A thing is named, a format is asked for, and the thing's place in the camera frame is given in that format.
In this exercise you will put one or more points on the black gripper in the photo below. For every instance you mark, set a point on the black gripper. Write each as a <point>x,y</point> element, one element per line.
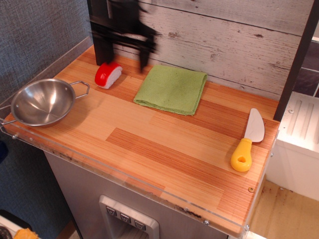
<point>124,27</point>

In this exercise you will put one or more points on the green towel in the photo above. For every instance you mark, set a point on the green towel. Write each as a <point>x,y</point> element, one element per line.
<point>172,90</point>

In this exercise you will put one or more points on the clear acrylic table edge guard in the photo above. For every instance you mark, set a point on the clear acrylic table edge guard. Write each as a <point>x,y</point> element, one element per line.
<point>179,161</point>

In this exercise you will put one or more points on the red and white toy sushi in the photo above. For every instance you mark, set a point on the red and white toy sushi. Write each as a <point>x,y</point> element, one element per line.
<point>108,74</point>

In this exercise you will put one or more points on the grey toy fridge cabinet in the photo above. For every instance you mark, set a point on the grey toy fridge cabinet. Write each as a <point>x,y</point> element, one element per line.
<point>82,190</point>

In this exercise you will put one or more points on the silver dispenser panel with buttons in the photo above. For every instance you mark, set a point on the silver dispenser panel with buttons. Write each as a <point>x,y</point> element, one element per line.
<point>121,220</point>

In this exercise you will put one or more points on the white toy sink unit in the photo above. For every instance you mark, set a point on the white toy sink unit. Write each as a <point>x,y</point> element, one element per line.
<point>294,162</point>

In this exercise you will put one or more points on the yellow object at bottom left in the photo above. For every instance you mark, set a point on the yellow object at bottom left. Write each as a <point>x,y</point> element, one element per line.
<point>25,234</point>

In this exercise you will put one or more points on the dark left shelf post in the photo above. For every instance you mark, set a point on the dark left shelf post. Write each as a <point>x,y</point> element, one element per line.
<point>98,15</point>

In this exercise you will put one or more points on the dark shelf post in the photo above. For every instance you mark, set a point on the dark shelf post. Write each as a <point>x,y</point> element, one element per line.
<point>298,60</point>
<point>98,15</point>

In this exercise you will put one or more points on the stainless steel bowl with handles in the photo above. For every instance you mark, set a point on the stainless steel bowl with handles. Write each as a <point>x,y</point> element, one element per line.
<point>45,102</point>

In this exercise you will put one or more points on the toy knife with yellow handle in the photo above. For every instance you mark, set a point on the toy knife with yellow handle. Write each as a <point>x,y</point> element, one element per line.
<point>241,159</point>

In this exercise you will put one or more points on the dark right shelf post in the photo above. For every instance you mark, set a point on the dark right shelf post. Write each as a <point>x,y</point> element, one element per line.
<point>298,60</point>

